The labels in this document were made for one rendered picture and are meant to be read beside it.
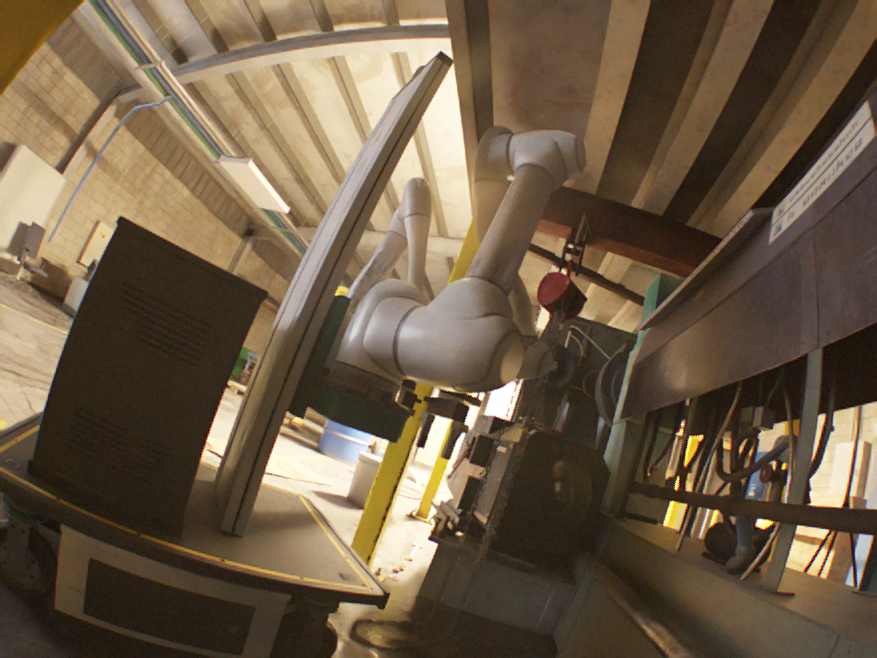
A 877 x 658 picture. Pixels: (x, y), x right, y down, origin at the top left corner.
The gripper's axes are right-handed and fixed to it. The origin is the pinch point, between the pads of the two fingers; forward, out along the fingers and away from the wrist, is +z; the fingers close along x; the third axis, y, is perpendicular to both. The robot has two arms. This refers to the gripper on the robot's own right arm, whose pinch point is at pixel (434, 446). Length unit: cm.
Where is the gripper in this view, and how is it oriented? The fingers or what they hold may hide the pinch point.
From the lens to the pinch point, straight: 112.6
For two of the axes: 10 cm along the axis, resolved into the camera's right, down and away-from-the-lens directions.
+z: -3.4, 9.1, -2.4
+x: 5.4, -0.2, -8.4
